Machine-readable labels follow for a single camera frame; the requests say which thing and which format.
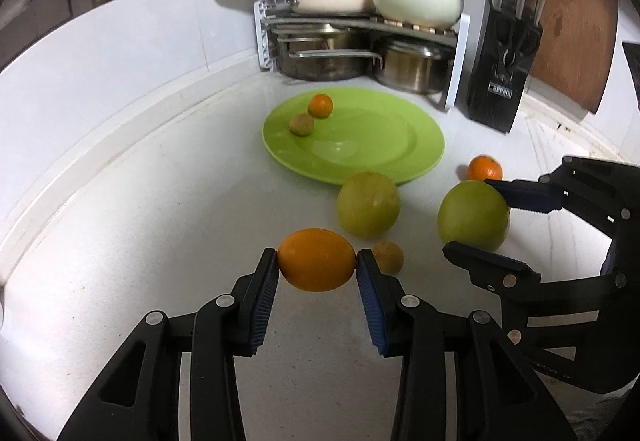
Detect large orange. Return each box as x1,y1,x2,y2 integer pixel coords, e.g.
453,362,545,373
277,228,357,293

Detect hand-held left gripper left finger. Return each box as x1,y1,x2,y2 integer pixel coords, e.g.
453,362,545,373
56,248,280,441

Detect green plate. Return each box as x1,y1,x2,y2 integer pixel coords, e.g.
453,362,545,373
262,89,446,186

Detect black kitchen scissors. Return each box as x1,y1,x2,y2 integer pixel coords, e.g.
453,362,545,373
502,28,538,72

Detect green apple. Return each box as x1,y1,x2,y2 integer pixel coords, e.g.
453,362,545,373
438,181,511,253
336,172,402,238

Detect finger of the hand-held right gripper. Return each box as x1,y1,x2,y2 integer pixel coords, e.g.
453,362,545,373
442,241,628,337
484,156,640,242

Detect brown wooden cutting board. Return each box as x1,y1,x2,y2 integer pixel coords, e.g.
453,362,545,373
517,0,621,114

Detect wooden bead trivet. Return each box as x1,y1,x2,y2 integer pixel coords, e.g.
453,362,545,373
385,18,451,34

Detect tangerine with green stem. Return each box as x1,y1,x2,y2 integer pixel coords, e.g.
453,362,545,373
467,155,503,182

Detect small brown fruit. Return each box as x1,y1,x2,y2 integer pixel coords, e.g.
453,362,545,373
372,241,405,274
289,114,315,138

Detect steel pan loop handle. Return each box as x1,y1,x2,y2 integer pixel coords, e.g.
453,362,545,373
277,48,383,82

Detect black knife block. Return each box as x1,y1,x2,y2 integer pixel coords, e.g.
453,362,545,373
467,0,543,134

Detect small orange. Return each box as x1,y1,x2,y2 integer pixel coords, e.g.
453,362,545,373
307,93,334,119

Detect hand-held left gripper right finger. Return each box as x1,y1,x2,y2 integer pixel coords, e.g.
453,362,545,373
356,248,576,441

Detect white corner pot rack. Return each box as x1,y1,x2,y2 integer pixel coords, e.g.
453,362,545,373
253,0,471,112

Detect steel stock pot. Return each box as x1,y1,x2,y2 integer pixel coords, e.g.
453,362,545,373
375,37,456,94

